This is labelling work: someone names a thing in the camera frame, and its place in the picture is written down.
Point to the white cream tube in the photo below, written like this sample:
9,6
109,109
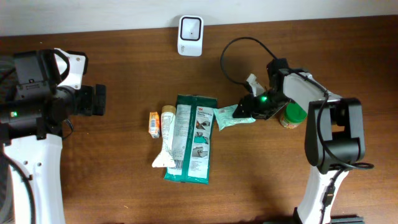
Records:
167,125

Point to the white barcode scanner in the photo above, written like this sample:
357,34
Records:
190,36

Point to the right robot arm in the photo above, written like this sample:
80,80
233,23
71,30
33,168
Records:
334,138

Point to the green 3M wipes pack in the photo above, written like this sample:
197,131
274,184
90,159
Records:
191,147

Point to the orange tissue packet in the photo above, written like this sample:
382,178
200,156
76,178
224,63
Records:
154,124

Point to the mint green wipes packet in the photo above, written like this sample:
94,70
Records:
224,117

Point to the green lid jar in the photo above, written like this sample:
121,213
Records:
292,116

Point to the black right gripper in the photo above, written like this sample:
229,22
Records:
259,109

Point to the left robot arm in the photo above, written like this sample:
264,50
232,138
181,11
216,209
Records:
49,90

